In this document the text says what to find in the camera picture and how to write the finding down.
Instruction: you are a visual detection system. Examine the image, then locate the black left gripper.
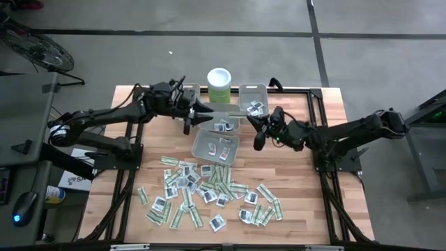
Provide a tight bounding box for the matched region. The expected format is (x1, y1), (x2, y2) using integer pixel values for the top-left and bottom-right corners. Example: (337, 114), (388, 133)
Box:
(158, 81), (215, 127)

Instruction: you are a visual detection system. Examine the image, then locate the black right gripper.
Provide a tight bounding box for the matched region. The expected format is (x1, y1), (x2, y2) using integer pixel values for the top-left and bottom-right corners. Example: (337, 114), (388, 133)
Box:
(246, 105), (292, 145)

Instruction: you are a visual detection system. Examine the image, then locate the wide grey plastic bin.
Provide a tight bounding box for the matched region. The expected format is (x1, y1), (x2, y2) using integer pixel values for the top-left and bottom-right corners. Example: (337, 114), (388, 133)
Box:
(191, 128), (240, 167)
(200, 102), (241, 135)

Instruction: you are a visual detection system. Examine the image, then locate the grey plastic bin with slots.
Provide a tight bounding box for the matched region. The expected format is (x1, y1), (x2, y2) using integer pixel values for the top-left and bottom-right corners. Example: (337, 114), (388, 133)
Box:
(174, 82), (202, 123)
(238, 83), (270, 123)

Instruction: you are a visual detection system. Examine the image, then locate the green wipes canister white lid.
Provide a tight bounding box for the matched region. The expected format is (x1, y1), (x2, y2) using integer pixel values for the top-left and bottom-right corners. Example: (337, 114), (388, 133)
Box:
(206, 67), (233, 105)

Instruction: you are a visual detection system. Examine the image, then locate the white printed cardboard box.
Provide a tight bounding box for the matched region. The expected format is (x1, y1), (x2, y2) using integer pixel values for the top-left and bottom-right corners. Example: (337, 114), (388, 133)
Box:
(57, 148), (97, 192)

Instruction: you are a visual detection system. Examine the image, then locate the black diagonal bar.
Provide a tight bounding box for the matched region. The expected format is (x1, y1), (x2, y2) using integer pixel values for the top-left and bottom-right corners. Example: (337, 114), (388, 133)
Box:
(40, 142), (95, 181)

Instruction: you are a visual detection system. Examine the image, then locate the dark grey metal cart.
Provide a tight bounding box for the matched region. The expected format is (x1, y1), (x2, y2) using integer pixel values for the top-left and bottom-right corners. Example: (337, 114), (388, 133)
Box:
(403, 89), (446, 203)

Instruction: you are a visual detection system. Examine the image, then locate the white and yellow can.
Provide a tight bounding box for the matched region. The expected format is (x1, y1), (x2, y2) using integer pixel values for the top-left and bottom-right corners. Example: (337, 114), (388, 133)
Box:
(45, 185), (66, 204)

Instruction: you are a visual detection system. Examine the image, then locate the black floor fan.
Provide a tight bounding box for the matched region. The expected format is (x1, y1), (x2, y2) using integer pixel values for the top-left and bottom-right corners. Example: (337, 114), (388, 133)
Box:
(0, 13), (86, 86)

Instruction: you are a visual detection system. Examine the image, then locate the grey side table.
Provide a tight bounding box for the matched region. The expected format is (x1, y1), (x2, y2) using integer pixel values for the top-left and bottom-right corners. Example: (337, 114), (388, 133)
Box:
(0, 71), (59, 165)

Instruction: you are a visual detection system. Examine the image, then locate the black wedge-shaped object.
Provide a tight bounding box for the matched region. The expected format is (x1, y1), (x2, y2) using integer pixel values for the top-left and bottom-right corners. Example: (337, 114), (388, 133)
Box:
(10, 139), (33, 155)

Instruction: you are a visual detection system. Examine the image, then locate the grey desk top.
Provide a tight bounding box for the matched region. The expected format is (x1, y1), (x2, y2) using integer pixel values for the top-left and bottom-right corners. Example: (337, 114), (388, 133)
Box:
(0, 163), (53, 247)

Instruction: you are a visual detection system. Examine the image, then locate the black computer mouse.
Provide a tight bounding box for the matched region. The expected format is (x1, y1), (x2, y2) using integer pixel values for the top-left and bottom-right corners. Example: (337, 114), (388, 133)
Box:
(11, 190), (38, 228)

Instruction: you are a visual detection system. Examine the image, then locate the red and black object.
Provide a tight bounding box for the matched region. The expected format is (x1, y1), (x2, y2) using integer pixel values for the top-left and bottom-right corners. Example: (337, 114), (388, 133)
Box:
(9, 0), (45, 11)

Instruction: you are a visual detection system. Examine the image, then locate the black keypad device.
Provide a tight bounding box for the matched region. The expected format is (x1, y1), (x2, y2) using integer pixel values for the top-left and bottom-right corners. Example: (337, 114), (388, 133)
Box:
(0, 168), (11, 206)

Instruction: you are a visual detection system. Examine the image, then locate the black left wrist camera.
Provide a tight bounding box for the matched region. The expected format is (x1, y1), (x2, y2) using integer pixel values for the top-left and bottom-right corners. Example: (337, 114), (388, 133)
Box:
(182, 117), (194, 137)

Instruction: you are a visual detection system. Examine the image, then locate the black clamp handle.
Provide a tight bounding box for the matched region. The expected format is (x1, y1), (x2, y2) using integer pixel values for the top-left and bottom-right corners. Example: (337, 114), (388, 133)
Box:
(268, 77), (284, 91)

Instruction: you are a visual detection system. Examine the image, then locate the silver mounting bracket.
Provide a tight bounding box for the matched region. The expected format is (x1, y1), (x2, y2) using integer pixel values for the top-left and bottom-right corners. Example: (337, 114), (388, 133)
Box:
(305, 245), (345, 251)
(109, 243), (151, 251)

